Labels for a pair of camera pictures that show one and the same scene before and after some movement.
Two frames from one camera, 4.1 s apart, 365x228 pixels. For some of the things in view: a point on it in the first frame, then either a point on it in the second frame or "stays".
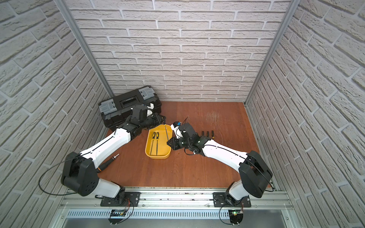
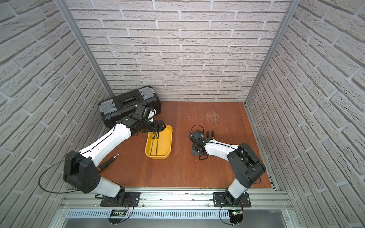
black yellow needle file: [153, 138] stays
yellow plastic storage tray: [156, 138] stays
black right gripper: [173, 141] → [194, 151]
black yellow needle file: [157, 138] stays
